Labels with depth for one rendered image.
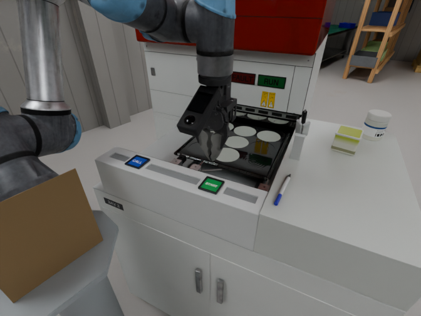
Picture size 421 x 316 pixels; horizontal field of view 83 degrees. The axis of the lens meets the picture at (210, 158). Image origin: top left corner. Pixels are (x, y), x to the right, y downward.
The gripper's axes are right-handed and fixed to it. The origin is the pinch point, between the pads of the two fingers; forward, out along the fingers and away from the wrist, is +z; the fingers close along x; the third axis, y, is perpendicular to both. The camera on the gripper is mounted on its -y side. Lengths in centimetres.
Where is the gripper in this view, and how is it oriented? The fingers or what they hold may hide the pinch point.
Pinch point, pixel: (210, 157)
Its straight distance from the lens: 60.5
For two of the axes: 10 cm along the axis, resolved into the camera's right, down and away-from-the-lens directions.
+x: -8.9, -2.5, 3.8
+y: 4.5, -4.9, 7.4
